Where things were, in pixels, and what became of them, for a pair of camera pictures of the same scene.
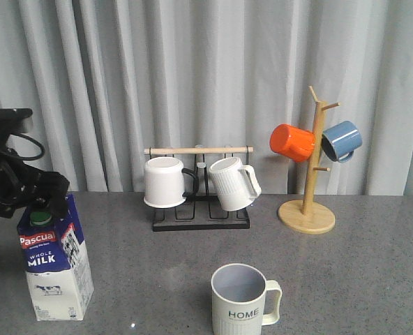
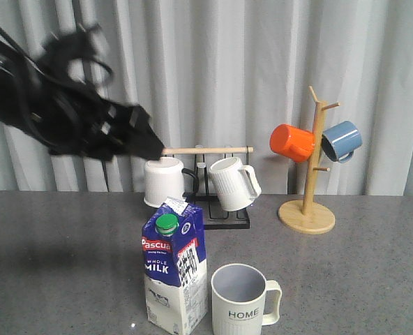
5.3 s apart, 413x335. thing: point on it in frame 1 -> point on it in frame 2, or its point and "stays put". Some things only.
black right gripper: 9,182 -> 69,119
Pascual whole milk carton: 57,264 -> 174,268
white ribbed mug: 236,184 stays put
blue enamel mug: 340,140 stays put
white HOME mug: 243,301 stays put
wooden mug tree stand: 310,216 stays put
